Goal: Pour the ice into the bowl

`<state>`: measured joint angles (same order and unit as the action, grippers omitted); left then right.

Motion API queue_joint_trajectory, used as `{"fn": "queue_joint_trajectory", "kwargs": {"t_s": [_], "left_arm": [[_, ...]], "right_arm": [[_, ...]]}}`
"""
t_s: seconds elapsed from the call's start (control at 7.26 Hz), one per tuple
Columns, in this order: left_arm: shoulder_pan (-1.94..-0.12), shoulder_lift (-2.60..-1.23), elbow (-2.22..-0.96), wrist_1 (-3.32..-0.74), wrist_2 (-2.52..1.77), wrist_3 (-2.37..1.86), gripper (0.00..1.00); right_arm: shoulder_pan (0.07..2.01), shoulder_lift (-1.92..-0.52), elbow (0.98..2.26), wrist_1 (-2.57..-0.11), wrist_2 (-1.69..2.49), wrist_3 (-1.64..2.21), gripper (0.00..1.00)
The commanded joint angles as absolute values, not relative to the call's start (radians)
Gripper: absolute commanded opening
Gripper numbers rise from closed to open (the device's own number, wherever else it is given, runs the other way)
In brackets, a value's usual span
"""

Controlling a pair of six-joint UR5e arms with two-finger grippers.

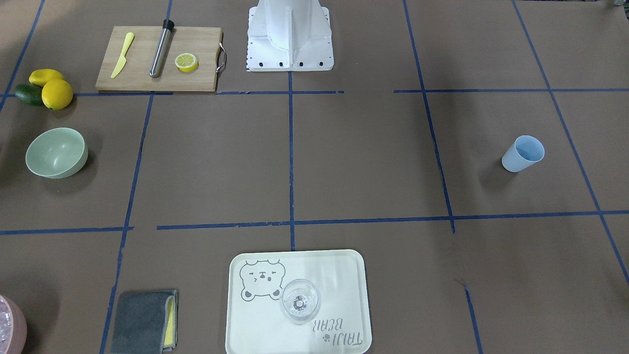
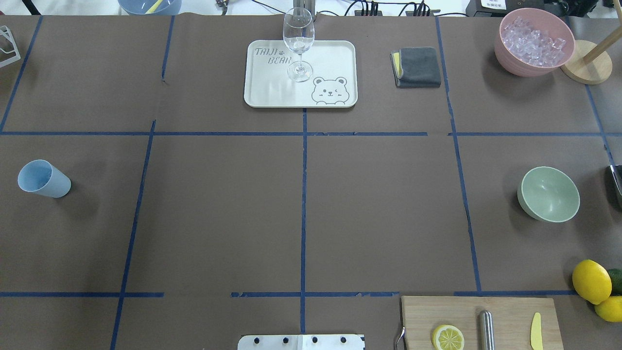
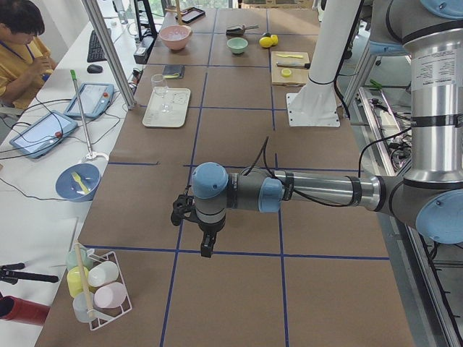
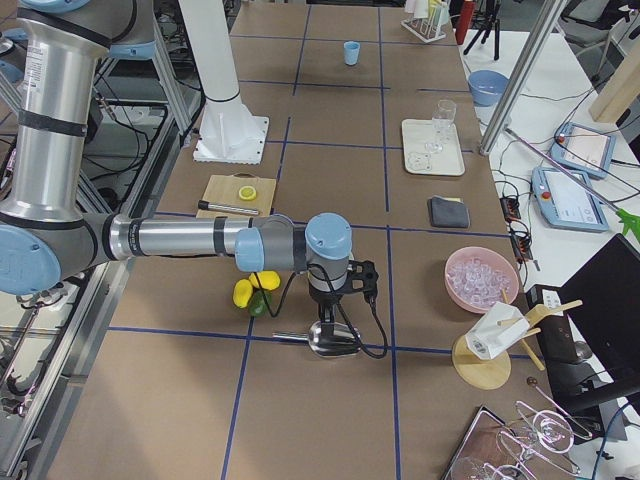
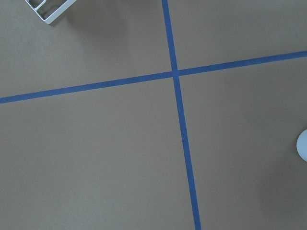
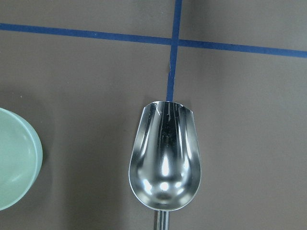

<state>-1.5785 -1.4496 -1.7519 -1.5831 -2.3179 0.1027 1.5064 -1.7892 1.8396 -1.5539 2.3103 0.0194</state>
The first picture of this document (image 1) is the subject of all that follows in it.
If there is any wooden cutting board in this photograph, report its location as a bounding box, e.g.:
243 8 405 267
96 26 223 92

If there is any yellow lemon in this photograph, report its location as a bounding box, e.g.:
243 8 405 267
41 79 74 110

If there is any green avocado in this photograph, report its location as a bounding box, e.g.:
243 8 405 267
14 84 44 107

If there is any cream bear tray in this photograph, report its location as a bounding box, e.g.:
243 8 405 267
225 249 372 354

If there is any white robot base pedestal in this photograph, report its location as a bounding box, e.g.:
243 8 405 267
246 0 335 72

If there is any grey folded cloth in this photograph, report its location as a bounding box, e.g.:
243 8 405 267
110 289 179 354

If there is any green bowl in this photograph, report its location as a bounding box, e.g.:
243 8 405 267
25 127 88 179

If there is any steel muddler black cap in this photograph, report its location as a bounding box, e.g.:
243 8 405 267
149 19 174 78

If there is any light blue cup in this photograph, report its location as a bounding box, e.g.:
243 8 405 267
501 135 545 173

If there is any yellow plastic knife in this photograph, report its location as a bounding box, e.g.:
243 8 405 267
110 32 135 79

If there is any lemon half slice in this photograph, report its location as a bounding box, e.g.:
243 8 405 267
174 53 199 73

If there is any yellow mango fruit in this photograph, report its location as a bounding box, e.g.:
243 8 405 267
29 68 65 88

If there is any pink bowl with ice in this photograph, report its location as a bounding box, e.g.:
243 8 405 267
0 295 28 354

